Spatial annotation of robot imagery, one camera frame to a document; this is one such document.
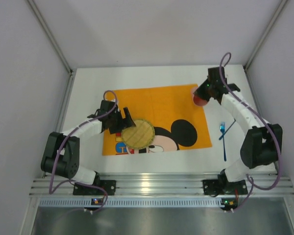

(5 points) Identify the pink plastic cup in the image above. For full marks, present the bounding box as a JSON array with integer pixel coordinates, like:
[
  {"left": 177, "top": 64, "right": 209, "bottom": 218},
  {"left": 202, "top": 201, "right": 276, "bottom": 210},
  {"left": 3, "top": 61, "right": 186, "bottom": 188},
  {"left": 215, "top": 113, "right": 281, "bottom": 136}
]
[{"left": 191, "top": 85, "right": 211, "bottom": 107}]

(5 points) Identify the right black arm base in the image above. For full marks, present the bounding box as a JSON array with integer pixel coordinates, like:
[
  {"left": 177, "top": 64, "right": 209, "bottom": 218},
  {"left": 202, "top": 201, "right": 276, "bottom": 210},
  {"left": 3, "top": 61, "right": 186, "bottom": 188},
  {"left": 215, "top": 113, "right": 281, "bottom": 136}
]
[{"left": 202, "top": 170, "right": 248, "bottom": 197}]

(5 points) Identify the yellow round plate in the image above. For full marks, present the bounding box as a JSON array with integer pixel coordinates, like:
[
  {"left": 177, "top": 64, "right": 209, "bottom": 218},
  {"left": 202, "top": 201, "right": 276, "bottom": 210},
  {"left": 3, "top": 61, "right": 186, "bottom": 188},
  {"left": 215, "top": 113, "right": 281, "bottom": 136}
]
[{"left": 121, "top": 119, "right": 155, "bottom": 150}]

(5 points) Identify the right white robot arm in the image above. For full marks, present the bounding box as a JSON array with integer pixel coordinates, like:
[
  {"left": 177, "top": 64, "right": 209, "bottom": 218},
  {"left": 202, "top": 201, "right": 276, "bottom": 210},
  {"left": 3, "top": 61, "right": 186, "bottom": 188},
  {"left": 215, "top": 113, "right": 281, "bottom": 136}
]
[{"left": 194, "top": 67, "right": 283, "bottom": 183}]

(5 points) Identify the orange Mickey Mouse placemat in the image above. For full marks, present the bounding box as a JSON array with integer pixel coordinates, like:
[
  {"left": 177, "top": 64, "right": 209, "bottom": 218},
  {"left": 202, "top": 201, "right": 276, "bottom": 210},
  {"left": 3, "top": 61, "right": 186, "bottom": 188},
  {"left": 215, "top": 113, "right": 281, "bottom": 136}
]
[{"left": 102, "top": 84, "right": 212, "bottom": 156}]

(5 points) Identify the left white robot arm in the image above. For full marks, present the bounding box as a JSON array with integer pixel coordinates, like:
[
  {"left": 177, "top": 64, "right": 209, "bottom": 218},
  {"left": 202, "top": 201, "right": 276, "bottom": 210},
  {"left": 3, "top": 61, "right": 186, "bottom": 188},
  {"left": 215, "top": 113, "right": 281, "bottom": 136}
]
[{"left": 41, "top": 100, "right": 136, "bottom": 186}]

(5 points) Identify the perforated grey cable duct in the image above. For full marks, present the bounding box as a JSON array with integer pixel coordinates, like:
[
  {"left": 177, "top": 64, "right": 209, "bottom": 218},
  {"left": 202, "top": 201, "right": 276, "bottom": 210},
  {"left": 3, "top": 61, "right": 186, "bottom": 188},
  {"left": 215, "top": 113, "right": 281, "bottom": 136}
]
[{"left": 39, "top": 197, "right": 236, "bottom": 209}]

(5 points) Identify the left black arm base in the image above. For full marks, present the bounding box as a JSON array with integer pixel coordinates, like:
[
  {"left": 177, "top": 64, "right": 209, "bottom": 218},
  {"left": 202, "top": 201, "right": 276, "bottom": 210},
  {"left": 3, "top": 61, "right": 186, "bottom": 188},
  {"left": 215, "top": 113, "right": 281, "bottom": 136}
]
[{"left": 70, "top": 178, "right": 116, "bottom": 196}]

